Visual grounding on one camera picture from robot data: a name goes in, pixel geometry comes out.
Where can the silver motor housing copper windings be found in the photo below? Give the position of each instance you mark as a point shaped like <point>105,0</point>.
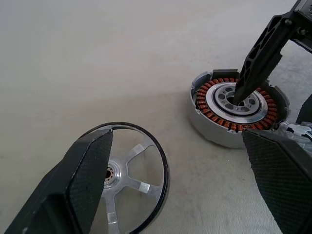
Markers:
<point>214,131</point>

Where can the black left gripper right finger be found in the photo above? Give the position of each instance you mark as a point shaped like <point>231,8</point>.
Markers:
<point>282,175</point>

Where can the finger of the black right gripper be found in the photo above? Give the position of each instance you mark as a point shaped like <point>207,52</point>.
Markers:
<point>262,46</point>
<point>271,69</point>

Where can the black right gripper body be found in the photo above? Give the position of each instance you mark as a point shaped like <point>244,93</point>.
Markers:
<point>303,24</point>

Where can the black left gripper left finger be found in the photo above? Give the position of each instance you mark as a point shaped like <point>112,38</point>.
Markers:
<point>73,185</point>

